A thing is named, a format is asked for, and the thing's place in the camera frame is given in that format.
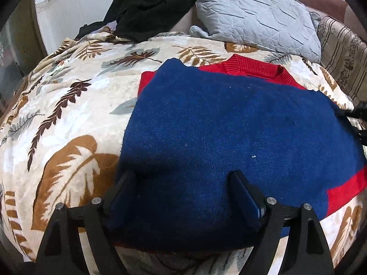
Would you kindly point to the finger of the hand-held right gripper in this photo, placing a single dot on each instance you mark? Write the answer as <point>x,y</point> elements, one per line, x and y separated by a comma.
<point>357,112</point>

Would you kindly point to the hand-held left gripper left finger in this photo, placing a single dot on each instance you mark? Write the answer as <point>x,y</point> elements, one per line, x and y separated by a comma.
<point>119,197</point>

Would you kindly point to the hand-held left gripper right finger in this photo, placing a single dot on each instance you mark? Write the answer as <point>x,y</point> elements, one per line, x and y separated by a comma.
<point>246,197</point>

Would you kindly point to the red and blue sweater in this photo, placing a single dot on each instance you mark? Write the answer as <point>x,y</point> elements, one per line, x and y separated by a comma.
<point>229,137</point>

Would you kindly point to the black clothes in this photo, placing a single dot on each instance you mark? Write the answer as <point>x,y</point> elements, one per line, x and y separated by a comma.
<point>149,5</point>

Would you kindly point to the brown striped cushion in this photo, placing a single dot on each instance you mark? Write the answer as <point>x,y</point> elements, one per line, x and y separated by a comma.
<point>344,54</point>

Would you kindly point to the leaf print blanket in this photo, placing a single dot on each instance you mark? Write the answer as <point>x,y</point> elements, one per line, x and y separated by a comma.
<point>66,106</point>

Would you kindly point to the grey quilted pillow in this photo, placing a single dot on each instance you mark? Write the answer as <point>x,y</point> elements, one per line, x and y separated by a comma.
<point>258,17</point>

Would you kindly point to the glass panel door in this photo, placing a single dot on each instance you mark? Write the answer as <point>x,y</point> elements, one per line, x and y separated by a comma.
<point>15,57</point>

